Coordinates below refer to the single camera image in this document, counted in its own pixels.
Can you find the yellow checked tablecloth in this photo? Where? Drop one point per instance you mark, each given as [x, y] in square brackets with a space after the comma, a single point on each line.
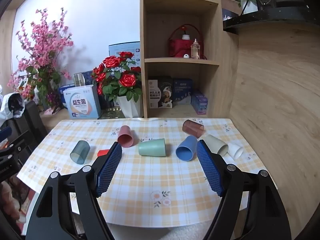
[155, 177]

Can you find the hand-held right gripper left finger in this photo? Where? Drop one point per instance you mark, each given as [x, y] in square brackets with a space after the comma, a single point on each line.
[110, 166]

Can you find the beige cup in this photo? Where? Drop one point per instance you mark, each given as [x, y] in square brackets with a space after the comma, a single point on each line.
[217, 143]

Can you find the white and orange carton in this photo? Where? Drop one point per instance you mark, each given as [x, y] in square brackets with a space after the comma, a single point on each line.
[153, 95]

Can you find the purple box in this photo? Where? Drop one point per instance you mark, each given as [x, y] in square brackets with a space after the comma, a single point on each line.
[200, 103]

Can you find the white cup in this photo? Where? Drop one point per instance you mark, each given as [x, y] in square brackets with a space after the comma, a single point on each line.
[235, 151]

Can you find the black shelf board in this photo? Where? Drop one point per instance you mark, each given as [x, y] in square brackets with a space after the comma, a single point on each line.
[275, 17]

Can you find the wooden shelf unit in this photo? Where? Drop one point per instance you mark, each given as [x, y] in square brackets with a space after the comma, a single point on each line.
[180, 10]

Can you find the red patterned cloth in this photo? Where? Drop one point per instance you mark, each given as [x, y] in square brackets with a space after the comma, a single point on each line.
[15, 205]

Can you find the small white round figure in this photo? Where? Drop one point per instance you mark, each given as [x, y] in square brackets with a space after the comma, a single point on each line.
[185, 56]

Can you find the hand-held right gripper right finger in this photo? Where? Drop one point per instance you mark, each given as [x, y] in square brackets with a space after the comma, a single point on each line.
[210, 166]

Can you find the large blue and white box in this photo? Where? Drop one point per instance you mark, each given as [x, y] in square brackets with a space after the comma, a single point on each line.
[125, 48]

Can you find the white plastic bag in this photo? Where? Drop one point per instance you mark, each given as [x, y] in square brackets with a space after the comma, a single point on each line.
[7, 105]

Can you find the green cup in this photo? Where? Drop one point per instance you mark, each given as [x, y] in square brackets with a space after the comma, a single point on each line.
[153, 147]

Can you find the red gift basket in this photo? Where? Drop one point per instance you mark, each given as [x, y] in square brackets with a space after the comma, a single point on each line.
[180, 46]

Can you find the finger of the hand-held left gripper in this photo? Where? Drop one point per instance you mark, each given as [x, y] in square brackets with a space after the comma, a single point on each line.
[5, 133]
[17, 141]

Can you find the brown translucent cup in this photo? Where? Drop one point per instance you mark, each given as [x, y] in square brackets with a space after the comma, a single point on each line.
[192, 127]

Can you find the clear perfume bottle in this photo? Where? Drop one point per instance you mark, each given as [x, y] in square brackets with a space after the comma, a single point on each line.
[195, 50]

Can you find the white faceted flower pot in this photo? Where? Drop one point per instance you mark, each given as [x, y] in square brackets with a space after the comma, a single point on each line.
[130, 107]

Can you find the black chair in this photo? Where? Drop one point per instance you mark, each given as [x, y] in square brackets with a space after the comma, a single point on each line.
[33, 122]

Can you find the red rose plant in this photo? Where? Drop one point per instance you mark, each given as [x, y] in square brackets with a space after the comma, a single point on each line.
[117, 77]

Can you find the blue illustrated box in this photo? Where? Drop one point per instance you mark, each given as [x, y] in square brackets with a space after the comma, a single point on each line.
[182, 91]

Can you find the dark snack box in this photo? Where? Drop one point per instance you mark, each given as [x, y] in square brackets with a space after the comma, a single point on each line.
[165, 92]

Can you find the metal tumbler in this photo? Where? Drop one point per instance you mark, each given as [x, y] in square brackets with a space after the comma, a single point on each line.
[79, 80]

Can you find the grey translucent cup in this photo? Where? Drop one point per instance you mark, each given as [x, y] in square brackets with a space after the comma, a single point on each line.
[80, 151]

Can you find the blue cup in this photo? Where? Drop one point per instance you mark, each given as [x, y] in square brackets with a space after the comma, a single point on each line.
[186, 148]

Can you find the silver blister pack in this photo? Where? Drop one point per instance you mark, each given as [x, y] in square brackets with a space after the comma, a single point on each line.
[111, 113]

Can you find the pink cup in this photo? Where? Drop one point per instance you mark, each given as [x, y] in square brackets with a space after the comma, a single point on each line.
[126, 136]

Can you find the small red cup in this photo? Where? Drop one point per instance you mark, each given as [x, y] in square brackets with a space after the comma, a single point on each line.
[102, 152]

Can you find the pink blossom bouquet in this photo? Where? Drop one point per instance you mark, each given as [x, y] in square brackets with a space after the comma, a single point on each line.
[45, 52]

